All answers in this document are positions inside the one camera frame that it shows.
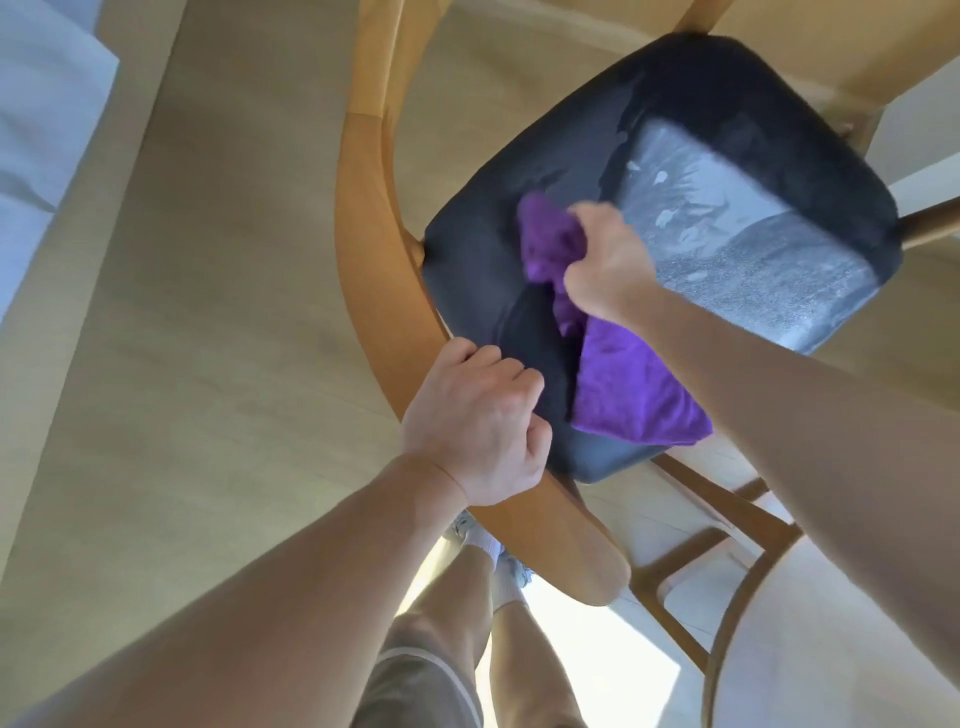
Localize person's leg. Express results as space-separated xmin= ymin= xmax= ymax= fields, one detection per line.
xmin=386 ymin=543 xmax=496 ymax=676
xmin=488 ymin=599 xmax=590 ymax=728

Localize purple microfibre cloth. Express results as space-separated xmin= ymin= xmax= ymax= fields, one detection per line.
xmin=517 ymin=191 xmax=714 ymax=448

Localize person's right hand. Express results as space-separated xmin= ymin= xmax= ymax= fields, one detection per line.
xmin=562 ymin=202 xmax=665 ymax=325

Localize person's left white sock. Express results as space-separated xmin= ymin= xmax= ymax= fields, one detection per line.
xmin=463 ymin=524 xmax=505 ymax=571

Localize person's right white sock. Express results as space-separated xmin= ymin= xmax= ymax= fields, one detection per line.
xmin=491 ymin=566 xmax=526 ymax=615

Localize person's white sock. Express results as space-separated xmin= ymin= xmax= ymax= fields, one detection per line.
xmin=491 ymin=566 xmax=526 ymax=615
xmin=463 ymin=524 xmax=505 ymax=571

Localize person's khaki shorts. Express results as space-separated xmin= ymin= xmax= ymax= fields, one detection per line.
xmin=348 ymin=629 xmax=485 ymax=728

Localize person's left forearm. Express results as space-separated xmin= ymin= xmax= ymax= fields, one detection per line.
xmin=11 ymin=453 xmax=474 ymax=728

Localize wooden chair with black seat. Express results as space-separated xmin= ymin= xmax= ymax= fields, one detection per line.
xmin=333 ymin=0 xmax=960 ymax=607

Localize person's right white sneaker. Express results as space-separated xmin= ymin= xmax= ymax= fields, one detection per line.
xmin=496 ymin=551 xmax=535 ymax=594

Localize person's left hand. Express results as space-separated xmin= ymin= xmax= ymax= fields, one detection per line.
xmin=401 ymin=337 xmax=555 ymax=508

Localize person's left leg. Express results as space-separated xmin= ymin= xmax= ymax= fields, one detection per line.
xmin=386 ymin=543 xmax=496 ymax=676

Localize person's right forearm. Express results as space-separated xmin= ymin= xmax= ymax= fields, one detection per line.
xmin=614 ymin=288 xmax=960 ymax=680

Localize person's right leg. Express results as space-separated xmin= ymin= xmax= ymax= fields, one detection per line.
xmin=488 ymin=599 xmax=590 ymax=728

